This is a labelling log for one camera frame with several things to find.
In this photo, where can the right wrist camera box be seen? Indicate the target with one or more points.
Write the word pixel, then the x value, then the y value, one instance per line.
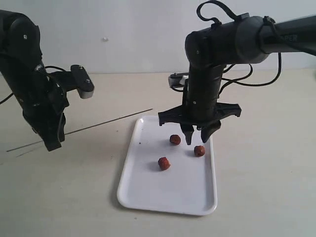
pixel 177 80

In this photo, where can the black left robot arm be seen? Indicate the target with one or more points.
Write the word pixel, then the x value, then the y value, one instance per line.
pixel 19 46

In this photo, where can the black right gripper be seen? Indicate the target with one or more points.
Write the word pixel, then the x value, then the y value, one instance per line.
pixel 199 104

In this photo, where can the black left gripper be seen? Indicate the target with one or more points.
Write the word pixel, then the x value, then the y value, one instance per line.
pixel 42 101

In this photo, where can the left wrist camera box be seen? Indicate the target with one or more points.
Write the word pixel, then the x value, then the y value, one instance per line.
pixel 75 79

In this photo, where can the thin metal skewer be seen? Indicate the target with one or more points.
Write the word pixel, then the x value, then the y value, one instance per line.
pixel 84 128

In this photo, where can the white rectangular plastic tray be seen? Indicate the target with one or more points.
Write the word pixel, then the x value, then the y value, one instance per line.
pixel 187 187

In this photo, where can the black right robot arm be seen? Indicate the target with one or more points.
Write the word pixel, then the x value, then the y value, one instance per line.
pixel 248 41

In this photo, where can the dark red dried date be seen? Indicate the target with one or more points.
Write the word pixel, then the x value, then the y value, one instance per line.
pixel 199 151
pixel 175 139
pixel 164 163

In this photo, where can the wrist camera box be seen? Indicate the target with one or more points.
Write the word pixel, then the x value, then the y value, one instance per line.
pixel 177 80
pixel 75 79

